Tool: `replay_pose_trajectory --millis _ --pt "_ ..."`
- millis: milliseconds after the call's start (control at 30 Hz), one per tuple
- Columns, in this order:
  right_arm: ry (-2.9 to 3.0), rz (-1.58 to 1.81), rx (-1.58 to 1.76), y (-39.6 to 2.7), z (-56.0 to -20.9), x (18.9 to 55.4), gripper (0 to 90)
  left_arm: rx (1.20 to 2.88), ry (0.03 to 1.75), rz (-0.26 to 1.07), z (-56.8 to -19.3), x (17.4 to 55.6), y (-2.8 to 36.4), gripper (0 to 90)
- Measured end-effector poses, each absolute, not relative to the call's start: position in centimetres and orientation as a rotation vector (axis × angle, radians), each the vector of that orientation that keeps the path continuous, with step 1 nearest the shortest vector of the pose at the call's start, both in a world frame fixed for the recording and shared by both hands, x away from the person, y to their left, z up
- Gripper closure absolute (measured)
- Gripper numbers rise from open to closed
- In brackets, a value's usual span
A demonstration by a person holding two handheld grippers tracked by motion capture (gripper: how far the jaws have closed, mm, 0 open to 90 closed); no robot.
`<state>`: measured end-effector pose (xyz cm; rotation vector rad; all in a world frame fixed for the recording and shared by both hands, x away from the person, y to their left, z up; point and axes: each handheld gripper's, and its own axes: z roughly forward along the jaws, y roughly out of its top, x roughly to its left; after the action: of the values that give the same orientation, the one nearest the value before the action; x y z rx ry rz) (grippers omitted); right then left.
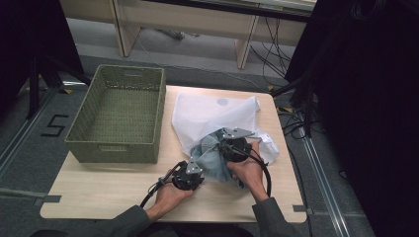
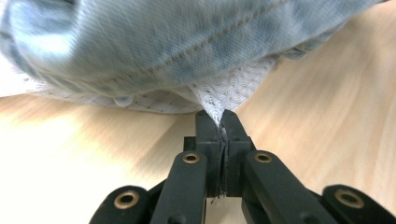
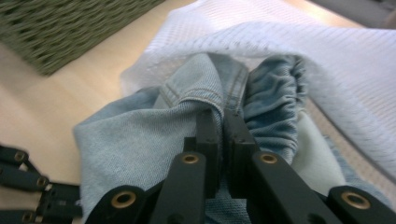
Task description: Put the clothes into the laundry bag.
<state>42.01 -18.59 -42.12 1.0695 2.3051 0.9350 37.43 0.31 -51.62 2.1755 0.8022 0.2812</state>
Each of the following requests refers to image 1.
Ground person's right hand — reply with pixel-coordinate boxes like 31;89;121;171
226;140;270;202

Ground metal floor rail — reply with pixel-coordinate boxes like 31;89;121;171
300;132;352;237
0;87;58;174

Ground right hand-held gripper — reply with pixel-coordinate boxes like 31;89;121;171
216;126;257;164

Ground black curtain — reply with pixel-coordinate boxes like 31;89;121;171
0;0;85;112
285;0;419;237

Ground green woven basket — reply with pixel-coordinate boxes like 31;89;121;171
64;64;167;165

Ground person's left hand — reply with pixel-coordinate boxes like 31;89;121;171
153;168;196;215

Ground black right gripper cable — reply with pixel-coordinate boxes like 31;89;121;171
226;143;273;198

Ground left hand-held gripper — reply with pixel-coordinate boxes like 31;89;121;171
170;159;206;192

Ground black floor cables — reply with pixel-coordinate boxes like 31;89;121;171
248;16;299;87

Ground black metal stand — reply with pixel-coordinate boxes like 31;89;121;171
270;73;319;139
25;52;93;120

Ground light wooden desk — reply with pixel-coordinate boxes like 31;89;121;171
58;0;318;70

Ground blue denim jeans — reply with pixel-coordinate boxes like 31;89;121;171
190;127;252;191

